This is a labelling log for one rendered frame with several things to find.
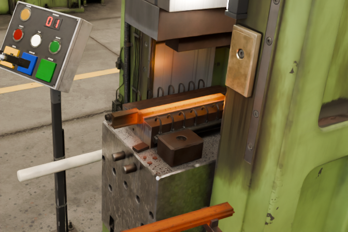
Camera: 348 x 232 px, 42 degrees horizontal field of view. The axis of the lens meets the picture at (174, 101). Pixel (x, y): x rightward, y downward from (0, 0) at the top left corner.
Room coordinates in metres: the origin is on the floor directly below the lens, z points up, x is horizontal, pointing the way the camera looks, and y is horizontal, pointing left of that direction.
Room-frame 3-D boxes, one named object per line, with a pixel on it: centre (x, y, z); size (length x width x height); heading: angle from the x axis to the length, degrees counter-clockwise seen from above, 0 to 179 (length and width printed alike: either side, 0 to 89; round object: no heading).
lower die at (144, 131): (1.41, -0.05, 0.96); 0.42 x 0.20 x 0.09; 125
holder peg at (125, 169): (1.15, 0.12, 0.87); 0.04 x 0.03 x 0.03; 125
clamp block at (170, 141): (1.17, -0.03, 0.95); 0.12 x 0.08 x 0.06; 125
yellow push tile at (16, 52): (1.64, 0.66, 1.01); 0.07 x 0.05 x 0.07; 60
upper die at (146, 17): (1.41, -0.05, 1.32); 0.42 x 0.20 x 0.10; 125
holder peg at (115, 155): (1.21, 0.16, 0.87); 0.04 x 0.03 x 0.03; 125
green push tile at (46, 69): (1.54, 0.48, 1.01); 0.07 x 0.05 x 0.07; 60
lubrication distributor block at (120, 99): (1.66, 0.23, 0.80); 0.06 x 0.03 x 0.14; 35
